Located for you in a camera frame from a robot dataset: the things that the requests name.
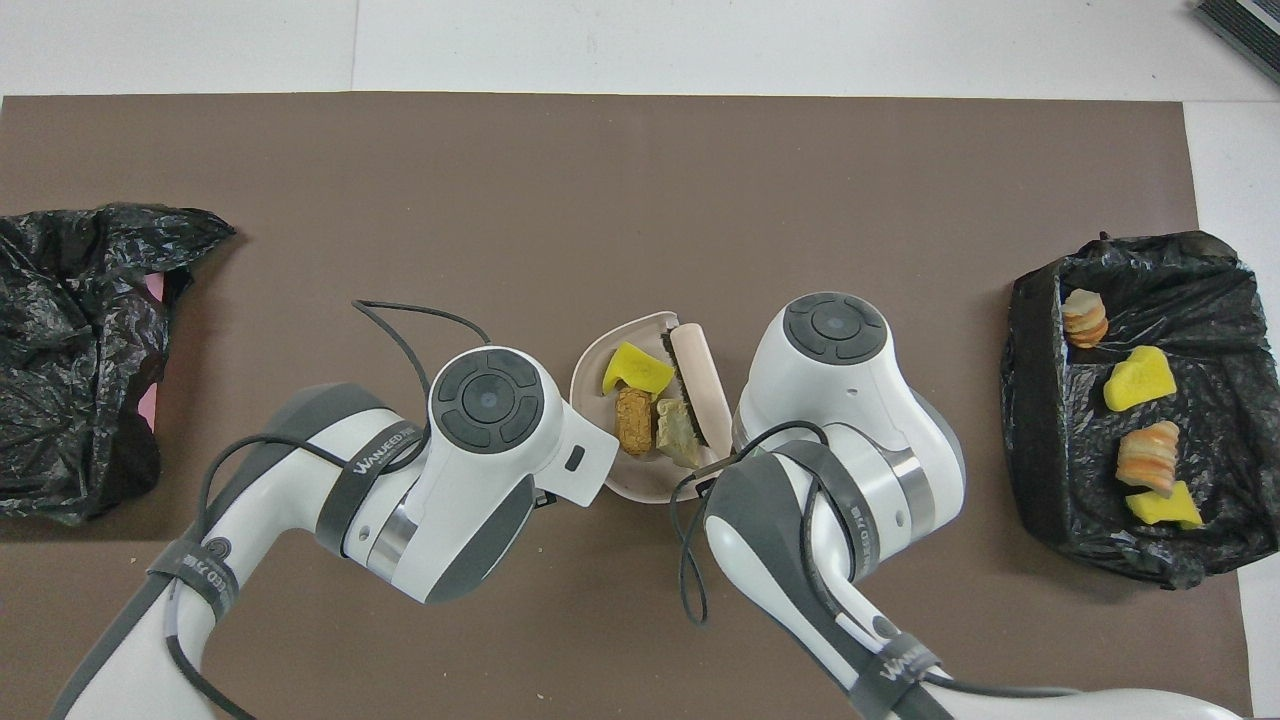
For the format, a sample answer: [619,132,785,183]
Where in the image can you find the beige hand brush black bristles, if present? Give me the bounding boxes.
[660,321,736,449]

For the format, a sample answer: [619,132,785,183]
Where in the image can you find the brown bread roll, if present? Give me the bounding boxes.
[613,387,654,457]

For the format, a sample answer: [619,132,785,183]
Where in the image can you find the yellow green sponge piece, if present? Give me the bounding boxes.
[1125,480,1205,530]

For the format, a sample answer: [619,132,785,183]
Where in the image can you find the brown table mat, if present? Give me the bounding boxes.
[0,93,1253,720]

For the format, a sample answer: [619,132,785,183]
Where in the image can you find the small round bread bun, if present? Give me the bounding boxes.
[1062,288,1110,349]

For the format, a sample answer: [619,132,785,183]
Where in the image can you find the striped croissant bread piece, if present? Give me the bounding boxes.
[1116,420,1182,498]
[655,397,704,470]

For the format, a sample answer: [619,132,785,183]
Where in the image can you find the beige plastic dustpan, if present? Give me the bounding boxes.
[569,310,741,504]

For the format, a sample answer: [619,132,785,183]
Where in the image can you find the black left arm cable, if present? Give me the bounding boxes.
[165,298,493,720]

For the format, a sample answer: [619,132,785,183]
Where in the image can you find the pink plastic bin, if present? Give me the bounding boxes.
[138,272,193,433]

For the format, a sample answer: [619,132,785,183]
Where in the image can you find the crumpled black trash bag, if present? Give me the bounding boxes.
[0,203,238,528]

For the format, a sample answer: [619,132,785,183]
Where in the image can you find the black bag lined bin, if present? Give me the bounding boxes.
[1000,230,1280,591]

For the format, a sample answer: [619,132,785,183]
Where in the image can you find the dark grey ribbed object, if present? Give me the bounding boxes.
[1195,0,1280,83]

